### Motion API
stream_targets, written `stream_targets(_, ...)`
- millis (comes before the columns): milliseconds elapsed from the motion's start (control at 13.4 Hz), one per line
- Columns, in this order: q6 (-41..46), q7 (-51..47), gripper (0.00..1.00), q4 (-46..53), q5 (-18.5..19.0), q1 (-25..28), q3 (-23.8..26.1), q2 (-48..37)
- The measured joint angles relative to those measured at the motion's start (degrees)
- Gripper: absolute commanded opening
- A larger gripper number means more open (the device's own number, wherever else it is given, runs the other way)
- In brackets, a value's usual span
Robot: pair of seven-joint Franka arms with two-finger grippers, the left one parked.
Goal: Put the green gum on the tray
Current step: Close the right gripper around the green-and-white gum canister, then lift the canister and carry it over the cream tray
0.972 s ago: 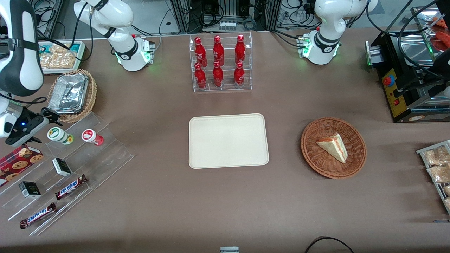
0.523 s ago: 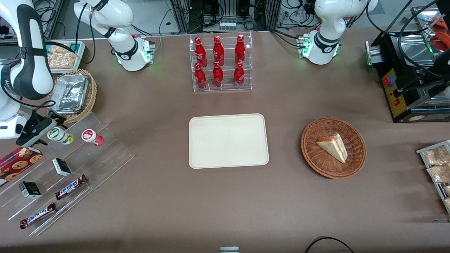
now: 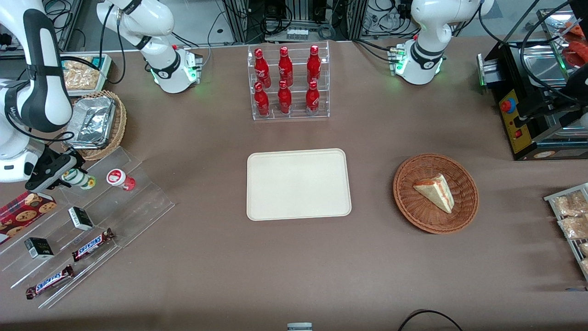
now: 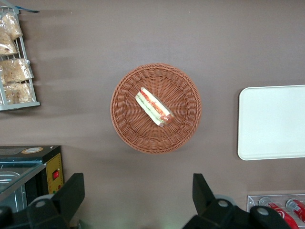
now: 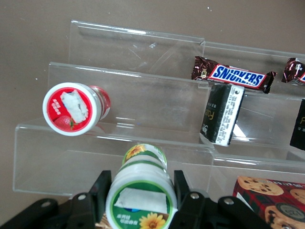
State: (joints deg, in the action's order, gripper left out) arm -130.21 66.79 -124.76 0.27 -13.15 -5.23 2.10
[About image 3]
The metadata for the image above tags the red cola bottle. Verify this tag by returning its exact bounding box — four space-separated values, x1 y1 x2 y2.
254 48 272 88
278 46 294 87
306 45 322 85
254 82 271 117
305 80 321 115
277 80 293 114

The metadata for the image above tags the white box with snacks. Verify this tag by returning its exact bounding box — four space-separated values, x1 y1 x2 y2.
61 53 113 97

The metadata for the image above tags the round brown wicker basket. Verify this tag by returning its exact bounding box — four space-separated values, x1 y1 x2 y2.
392 153 480 235

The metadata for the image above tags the green gum bottle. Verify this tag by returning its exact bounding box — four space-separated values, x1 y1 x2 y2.
62 169 96 190

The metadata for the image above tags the wrapped triangle sandwich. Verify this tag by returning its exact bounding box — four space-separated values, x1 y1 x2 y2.
412 173 456 215

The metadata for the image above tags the oval wicker basket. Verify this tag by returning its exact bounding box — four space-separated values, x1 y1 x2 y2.
62 90 128 161

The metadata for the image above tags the snickers bar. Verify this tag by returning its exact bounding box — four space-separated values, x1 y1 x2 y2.
25 264 74 300
72 228 115 263

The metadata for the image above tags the clear acrylic bottle rack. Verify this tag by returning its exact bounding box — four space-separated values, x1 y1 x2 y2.
247 40 331 121

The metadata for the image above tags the metal tray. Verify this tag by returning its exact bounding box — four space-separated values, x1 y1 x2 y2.
544 183 588 282

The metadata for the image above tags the cream plastic tray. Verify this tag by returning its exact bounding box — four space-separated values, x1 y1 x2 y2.
246 148 353 222

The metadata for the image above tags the red gum bottle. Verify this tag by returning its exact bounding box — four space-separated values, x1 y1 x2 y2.
106 169 136 192

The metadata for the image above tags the clear bag of snacks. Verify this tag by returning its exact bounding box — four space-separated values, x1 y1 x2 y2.
558 216 588 240
552 190 588 217

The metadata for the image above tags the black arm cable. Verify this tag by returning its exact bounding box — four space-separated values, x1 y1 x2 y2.
97 4 127 86

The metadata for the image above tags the small black box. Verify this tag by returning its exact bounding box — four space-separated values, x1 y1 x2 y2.
68 206 94 231
24 237 55 260

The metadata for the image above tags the aluminium foil tray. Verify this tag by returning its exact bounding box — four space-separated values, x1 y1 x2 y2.
64 96 117 150

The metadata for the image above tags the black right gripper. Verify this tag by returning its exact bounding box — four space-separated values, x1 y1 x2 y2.
25 149 88 193

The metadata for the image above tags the black metal machine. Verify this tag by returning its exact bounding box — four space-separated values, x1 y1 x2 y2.
476 0 588 162

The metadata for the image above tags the red cookie package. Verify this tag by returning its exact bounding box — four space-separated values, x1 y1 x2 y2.
0 191 57 240

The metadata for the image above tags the clear acrylic stepped shelf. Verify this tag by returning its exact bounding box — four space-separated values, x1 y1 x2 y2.
0 146 175 309

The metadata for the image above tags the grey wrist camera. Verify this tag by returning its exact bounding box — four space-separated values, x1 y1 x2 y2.
45 155 78 179

